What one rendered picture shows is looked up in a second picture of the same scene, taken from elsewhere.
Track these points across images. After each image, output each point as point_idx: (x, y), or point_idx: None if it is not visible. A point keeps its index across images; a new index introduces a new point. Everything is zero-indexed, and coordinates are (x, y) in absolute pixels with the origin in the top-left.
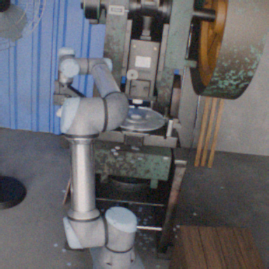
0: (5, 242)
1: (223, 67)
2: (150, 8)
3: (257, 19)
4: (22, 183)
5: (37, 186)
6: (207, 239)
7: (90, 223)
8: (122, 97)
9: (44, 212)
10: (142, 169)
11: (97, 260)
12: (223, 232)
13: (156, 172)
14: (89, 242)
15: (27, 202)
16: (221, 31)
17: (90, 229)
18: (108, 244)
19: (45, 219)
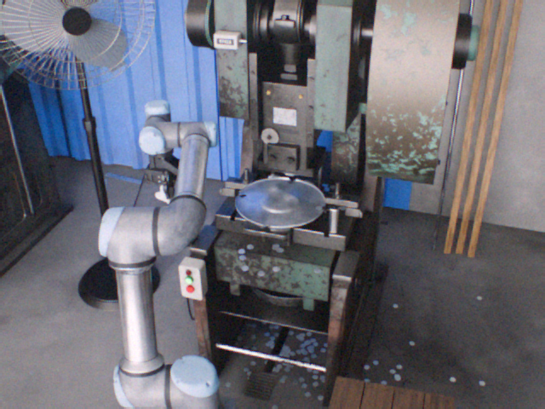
0: (106, 363)
1: (379, 146)
2: (286, 31)
3: (427, 68)
4: (154, 269)
5: (178, 275)
6: (370, 406)
7: (143, 379)
8: (191, 205)
9: (175, 319)
10: (288, 281)
11: None
12: (404, 398)
13: (309, 288)
14: (144, 404)
15: (156, 301)
16: None
17: (144, 387)
18: (173, 407)
19: (173, 331)
